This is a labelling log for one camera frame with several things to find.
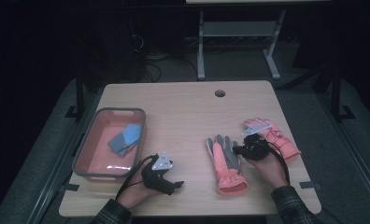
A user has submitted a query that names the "white metal stand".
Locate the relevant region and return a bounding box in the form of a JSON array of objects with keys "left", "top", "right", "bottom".
[{"left": 196, "top": 8, "right": 288, "bottom": 81}]

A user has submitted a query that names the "blue knit glove grey cuff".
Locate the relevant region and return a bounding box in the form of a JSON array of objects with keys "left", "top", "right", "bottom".
[
  {"left": 120, "top": 123, "right": 143, "bottom": 147},
  {"left": 107, "top": 130, "right": 140, "bottom": 158}
]

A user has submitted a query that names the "pink ski glove white trim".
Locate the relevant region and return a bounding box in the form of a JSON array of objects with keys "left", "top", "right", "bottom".
[{"left": 243, "top": 117, "right": 302, "bottom": 162}]

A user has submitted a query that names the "person's left hand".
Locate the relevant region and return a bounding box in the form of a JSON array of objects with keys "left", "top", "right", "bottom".
[{"left": 116, "top": 176, "right": 160, "bottom": 210}]

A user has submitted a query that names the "black upright post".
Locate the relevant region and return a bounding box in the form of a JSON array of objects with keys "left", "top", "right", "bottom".
[
  {"left": 330, "top": 66, "right": 357, "bottom": 121},
  {"left": 64, "top": 66, "right": 86, "bottom": 119}
]

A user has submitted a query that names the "person's right hand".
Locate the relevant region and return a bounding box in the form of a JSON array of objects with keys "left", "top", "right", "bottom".
[{"left": 247, "top": 151, "right": 289, "bottom": 190}]

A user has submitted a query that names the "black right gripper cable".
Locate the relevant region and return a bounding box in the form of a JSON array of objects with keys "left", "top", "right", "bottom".
[{"left": 264, "top": 140, "right": 291, "bottom": 185}]

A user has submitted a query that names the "bundle of floor cables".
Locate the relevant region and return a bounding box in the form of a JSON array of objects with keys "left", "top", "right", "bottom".
[{"left": 131, "top": 32, "right": 200, "bottom": 84}]

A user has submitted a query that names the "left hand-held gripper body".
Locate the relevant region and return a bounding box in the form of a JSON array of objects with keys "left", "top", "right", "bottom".
[{"left": 141, "top": 151, "right": 175, "bottom": 196}]

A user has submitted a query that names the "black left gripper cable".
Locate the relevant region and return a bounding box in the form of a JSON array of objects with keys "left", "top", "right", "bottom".
[{"left": 114, "top": 153, "right": 160, "bottom": 201}]

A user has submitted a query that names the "pink plastic basin grey rim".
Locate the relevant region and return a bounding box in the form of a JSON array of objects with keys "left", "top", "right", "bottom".
[{"left": 72, "top": 106, "right": 147, "bottom": 183}]

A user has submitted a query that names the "pink ski glove grey palm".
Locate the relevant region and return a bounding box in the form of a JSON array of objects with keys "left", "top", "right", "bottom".
[{"left": 205, "top": 133, "right": 249, "bottom": 197}]

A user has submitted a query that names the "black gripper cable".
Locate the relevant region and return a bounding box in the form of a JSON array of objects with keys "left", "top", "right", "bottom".
[
  {"left": 114, "top": 153, "right": 160, "bottom": 201},
  {"left": 264, "top": 140, "right": 291, "bottom": 185}
]

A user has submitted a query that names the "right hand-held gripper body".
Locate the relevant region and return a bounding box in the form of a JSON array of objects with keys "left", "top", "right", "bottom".
[{"left": 240, "top": 123, "right": 273, "bottom": 161}]

